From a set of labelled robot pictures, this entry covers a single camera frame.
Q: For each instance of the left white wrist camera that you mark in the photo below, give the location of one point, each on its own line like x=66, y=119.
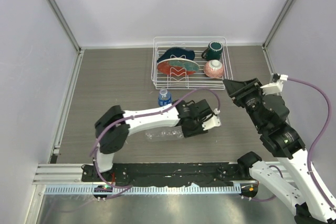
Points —
x=211, y=121

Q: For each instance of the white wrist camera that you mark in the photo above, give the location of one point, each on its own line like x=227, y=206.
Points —
x=211, y=121
x=276, y=84

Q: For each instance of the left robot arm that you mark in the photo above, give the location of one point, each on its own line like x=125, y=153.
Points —
x=113, y=128

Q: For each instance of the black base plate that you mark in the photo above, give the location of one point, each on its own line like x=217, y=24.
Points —
x=175, y=174

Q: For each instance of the pink patterned bowl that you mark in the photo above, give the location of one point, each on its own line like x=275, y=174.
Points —
x=214, y=69

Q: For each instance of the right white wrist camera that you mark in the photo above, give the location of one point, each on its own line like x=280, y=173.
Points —
x=276, y=84

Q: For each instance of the white wire dish rack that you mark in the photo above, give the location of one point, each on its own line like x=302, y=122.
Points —
x=197, y=80

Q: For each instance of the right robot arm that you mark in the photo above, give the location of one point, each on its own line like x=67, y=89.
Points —
x=309, y=200

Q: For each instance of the red teal plate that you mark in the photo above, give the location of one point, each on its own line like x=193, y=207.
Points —
x=178, y=67

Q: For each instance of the blue labelled plastic bottle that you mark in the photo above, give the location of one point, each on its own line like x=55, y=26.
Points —
x=165, y=97

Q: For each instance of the slotted cable duct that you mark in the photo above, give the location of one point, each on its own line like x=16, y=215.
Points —
x=101, y=189

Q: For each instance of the dark green mug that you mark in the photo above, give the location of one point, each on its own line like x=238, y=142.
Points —
x=213, y=51

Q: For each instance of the clear unlabelled plastic bottle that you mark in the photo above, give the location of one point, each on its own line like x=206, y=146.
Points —
x=161, y=134

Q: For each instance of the dark blue plate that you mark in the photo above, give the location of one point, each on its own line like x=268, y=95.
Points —
x=177, y=52

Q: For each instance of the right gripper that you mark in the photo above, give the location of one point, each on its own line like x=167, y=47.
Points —
x=238, y=90

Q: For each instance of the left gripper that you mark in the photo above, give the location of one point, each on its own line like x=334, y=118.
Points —
x=187, y=132

